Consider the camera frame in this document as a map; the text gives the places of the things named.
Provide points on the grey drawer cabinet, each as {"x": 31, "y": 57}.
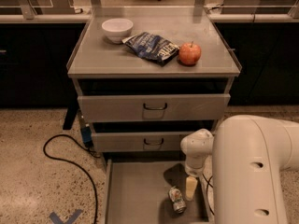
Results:
{"x": 148, "y": 76}

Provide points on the blue chip bag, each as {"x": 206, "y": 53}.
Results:
{"x": 151, "y": 47}

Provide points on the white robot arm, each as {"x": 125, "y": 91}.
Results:
{"x": 248, "y": 153}

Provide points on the grey drawer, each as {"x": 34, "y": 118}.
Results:
{"x": 130, "y": 107}
{"x": 137, "y": 193}
{"x": 133, "y": 142}

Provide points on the red apple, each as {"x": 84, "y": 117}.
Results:
{"x": 189, "y": 53}

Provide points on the black middle drawer handle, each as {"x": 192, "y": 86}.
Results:
{"x": 153, "y": 143}

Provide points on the blue power box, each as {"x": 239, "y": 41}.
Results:
{"x": 86, "y": 135}

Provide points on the black top drawer handle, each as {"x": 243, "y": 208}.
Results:
{"x": 155, "y": 108}

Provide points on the white ceramic bowl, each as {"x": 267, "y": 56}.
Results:
{"x": 117, "y": 29}

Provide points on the grey bottom drawer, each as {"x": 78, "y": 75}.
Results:
{"x": 137, "y": 193}

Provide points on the black drawer handle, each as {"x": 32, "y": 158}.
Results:
{"x": 155, "y": 108}
{"x": 153, "y": 143}

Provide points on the grey middle drawer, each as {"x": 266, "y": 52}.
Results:
{"x": 133, "y": 142}

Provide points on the grey top drawer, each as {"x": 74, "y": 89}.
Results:
{"x": 130, "y": 107}

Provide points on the yellow taped gripper finger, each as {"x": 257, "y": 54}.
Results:
{"x": 191, "y": 185}

